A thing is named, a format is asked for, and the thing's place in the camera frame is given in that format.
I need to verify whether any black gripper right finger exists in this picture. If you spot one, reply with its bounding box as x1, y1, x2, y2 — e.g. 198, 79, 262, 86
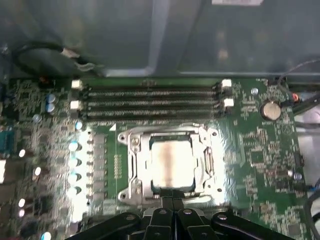
173, 196, 295, 240

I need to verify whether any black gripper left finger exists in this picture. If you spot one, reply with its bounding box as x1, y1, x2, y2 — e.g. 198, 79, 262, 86
71, 196, 175, 240

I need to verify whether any silver CPU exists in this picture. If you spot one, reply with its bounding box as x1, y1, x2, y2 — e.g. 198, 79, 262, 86
149, 133, 200, 192

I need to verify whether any thin metal locking lever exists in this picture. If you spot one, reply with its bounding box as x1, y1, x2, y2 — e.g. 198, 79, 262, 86
126, 139, 138, 193

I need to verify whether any metal socket cover frame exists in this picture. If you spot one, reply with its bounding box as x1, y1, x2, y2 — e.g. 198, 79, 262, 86
127, 124, 216, 201

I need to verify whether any CPU socket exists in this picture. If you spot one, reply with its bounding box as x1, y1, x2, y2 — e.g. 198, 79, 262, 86
117, 123, 221, 204

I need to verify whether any green motherboard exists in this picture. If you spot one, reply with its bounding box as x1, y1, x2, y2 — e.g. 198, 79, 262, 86
0, 76, 309, 240

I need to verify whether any RAM slot with black clips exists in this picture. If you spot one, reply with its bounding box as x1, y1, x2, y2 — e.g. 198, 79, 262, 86
83, 91, 222, 99
83, 108, 222, 120

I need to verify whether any RAM slot with white clips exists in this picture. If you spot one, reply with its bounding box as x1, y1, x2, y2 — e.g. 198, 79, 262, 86
71, 79, 232, 91
70, 98, 235, 111

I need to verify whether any coin cell battery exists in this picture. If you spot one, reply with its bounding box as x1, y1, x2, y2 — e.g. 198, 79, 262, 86
259, 99, 281, 122

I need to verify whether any blue port connector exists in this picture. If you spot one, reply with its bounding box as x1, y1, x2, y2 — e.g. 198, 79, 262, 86
0, 126, 15, 153

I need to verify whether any open grey PC case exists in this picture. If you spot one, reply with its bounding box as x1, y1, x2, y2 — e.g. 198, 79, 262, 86
0, 0, 320, 240

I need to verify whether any thick black cable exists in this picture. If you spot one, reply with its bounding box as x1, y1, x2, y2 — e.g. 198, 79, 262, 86
304, 189, 320, 226

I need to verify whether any thin black wire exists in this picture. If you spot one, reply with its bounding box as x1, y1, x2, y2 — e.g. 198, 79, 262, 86
276, 59, 320, 107

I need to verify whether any black wire with white plugs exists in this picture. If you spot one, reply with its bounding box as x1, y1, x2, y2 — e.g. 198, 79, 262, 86
13, 41, 105, 75

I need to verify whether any white case wall sticker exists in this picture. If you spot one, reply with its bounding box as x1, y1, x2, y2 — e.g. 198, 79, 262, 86
211, 0, 264, 6

